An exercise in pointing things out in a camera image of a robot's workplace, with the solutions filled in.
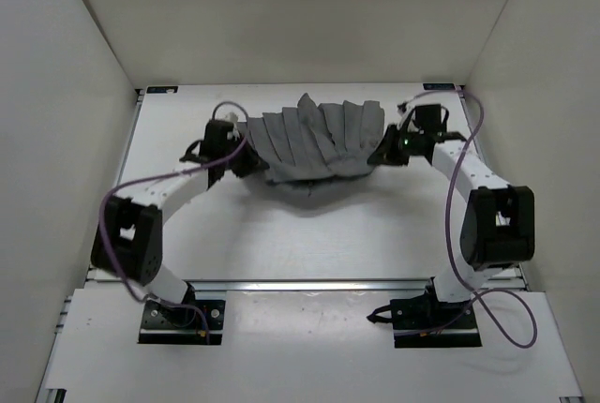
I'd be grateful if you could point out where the grey pleated skirt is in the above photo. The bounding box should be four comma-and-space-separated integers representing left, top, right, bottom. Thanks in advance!
241, 94, 385, 210

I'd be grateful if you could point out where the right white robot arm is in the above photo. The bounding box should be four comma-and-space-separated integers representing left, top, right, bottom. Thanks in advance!
368, 102, 535, 329

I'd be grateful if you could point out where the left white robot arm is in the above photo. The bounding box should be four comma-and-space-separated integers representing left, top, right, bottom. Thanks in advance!
91, 117, 268, 326

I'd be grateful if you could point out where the right blue table label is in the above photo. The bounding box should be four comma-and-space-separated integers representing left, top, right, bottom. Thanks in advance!
423, 82, 456, 91

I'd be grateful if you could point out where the blue table label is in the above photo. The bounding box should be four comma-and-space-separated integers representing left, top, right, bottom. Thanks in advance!
145, 85, 178, 94
423, 82, 456, 91

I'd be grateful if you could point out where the left blue table label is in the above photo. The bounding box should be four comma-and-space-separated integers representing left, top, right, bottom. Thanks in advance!
145, 85, 178, 94

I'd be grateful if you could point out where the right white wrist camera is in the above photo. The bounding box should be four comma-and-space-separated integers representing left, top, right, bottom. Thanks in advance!
397, 100, 414, 130

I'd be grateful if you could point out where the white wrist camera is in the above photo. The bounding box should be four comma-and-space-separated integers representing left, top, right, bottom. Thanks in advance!
222, 112, 239, 136
397, 100, 414, 130

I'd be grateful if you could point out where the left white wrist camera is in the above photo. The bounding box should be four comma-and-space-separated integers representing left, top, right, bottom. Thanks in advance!
222, 112, 239, 136

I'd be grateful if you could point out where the aluminium front table rail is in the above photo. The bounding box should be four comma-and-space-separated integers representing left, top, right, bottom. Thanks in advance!
191, 279, 428, 291

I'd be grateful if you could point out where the aluminium table rail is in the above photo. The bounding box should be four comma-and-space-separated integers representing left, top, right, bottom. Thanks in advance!
454, 91, 534, 291
91, 88, 144, 277
191, 279, 428, 291

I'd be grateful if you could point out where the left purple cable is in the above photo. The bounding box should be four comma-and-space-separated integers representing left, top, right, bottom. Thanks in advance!
100, 101, 249, 334

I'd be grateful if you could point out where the purple cable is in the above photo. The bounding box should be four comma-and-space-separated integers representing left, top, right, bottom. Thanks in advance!
397, 85, 539, 346
100, 101, 249, 334

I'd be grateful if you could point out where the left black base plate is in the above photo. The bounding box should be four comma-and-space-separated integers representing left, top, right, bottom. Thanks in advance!
138, 298, 226, 346

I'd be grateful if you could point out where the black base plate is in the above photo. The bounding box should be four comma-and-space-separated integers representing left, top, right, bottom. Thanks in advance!
367, 294, 482, 349
138, 298, 226, 346

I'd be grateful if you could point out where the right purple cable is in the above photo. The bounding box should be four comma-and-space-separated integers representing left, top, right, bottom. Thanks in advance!
397, 85, 539, 346

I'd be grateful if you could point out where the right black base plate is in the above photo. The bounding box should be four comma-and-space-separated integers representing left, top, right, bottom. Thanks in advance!
367, 294, 482, 349

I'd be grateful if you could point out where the aluminium right table rail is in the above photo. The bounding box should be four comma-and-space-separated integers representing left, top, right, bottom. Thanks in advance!
454, 91, 534, 291

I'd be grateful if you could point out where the aluminium left table rail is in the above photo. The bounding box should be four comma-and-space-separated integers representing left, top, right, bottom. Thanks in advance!
91, 88, 144, 277

